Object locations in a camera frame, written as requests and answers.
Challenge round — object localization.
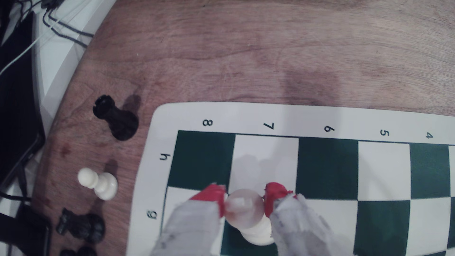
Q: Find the black chess knight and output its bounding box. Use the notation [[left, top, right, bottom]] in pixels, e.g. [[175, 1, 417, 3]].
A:
[[56, 208, 106, 244]]

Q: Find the black box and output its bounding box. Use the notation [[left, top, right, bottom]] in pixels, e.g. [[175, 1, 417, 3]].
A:
[[0, 203, 52, 256]]

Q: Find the black chess rook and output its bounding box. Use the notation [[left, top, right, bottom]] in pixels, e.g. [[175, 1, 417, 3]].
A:
[[92, 95, 139, 141]]

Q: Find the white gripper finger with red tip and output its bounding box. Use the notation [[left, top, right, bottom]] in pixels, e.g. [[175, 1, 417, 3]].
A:
[[264, 182, 356, 256], [149, 183, 227, 256]]

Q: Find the black flat panel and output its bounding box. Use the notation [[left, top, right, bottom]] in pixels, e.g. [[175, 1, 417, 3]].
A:
[[0, 0, 46, 189]]

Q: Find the green and white chess mat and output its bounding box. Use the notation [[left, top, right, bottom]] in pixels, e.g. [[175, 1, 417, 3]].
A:
[[125, 102, 455, 256]]

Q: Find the black chess piece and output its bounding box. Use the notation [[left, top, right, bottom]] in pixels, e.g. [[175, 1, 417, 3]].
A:
[[60, 246, 97, 256]]

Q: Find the thin black cable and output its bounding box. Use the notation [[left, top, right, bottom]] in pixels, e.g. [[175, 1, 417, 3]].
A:
[[42, 0, 89, 48], [48, 0, 95, 37]]

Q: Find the white chess pawn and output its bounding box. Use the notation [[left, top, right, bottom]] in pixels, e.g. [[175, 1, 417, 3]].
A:
[[223, 188, 276, 247], [77, 168, 118, 201]]

